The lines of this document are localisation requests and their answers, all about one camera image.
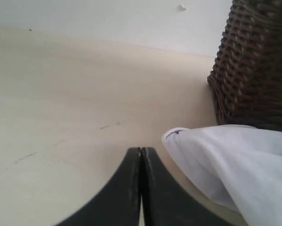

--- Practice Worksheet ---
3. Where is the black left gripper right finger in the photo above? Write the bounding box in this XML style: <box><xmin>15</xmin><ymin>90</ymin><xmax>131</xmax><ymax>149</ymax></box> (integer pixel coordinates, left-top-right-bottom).
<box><xmin>140</xmin><ymin>147</ymin><xmax>231</xmax><ymax>226</ymax></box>

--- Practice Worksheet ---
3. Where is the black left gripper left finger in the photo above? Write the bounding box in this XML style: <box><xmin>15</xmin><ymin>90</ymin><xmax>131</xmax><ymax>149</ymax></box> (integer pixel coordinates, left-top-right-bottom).
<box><xmin>58</xmin><ymin>147</ymin><xmax>141</xmax><ymax>226</ymax></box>

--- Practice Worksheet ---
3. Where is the white t-shirt with red lettering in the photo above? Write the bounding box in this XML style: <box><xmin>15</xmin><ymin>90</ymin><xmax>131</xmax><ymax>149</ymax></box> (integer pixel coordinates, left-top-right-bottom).
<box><xmin>162</xmin><ymin>125</ymin><xmax>282</xmax><ymax>226</ymax></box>

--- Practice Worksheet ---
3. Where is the dark brown wicker basket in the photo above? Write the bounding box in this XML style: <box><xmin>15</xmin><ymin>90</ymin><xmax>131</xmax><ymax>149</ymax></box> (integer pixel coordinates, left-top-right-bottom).
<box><xmin>207</xmin><ymin>0</ymin><xmax>282</xmax><ymax>132</ymax></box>

